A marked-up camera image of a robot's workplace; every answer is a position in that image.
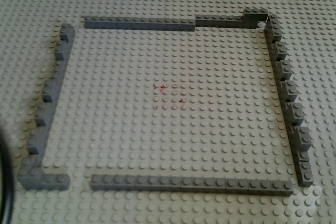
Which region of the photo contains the grey Lego baseplate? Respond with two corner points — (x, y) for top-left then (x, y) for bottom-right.
(0, 0), (336, 224)

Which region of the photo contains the stepped dark grey brick wall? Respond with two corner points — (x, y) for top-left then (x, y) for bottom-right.
(26, 23), (76, 157)
(263, 14), (314, 187)

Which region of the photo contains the dark grey corner brick piece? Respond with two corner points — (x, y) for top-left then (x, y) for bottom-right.
(17, 155), (71, 191)

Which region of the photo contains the thick black cable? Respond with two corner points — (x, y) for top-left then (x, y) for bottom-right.
(0, 129), (15, 224)

